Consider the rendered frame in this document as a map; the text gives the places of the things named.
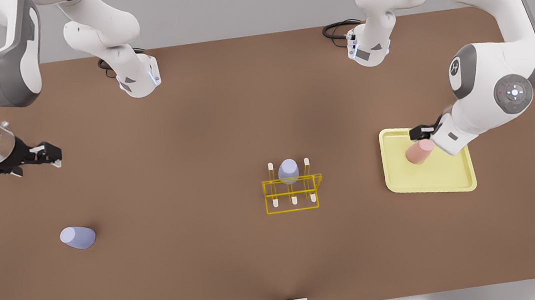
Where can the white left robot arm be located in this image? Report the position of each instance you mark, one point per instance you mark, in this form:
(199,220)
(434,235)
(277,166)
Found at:
(491,79)

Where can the pink cup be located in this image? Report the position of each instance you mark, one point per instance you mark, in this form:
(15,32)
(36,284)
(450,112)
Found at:
(419,152)

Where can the yellow tray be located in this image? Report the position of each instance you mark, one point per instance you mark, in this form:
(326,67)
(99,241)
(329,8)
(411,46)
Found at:
(431,171)

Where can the lavender cup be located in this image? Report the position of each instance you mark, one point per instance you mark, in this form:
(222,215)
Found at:
(288,170)
(77,237)

